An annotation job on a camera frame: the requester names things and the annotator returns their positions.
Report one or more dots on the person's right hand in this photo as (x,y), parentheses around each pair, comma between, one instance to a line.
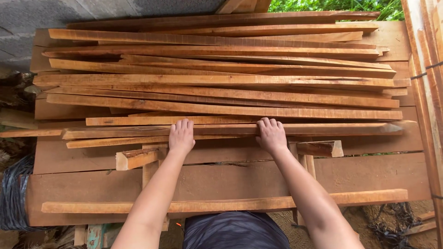
(272,138)

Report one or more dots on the long pale wooden batten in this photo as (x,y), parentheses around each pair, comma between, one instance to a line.
(242,204)

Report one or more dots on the wooden offcuts on ground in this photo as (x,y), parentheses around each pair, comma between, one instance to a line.
(420,226)

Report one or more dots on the teal painted wooden piece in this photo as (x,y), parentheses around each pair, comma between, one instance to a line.
(94,237)

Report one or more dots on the wooden plank table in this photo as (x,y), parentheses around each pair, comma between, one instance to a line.
(242,179)

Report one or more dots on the tall wooden frame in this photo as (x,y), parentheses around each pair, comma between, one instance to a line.
(424,103)

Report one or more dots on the black plastic sheet bundle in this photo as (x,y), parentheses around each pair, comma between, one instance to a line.
(14,197)

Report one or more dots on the long pointed wooden slat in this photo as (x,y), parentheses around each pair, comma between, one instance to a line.
(225,129)

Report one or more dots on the green plants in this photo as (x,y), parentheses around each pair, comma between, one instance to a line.
(332,5)

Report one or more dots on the upright wooden slat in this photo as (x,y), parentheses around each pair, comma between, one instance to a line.
(149,173)
(309,166)

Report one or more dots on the pile of sawn wooden strips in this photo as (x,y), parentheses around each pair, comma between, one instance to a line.
(207,81)

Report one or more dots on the short wooden block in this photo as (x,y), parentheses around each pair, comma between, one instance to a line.
(318,148)
(136,159)

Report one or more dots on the person's dark shorts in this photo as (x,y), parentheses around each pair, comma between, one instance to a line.
(235,231)

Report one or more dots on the leaning wooden planks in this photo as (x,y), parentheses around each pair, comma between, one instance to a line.
(242,5)

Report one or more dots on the person's left hand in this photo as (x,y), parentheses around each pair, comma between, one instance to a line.
(181,138)

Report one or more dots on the black tangled netting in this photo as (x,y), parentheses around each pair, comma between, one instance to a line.
(394,224)

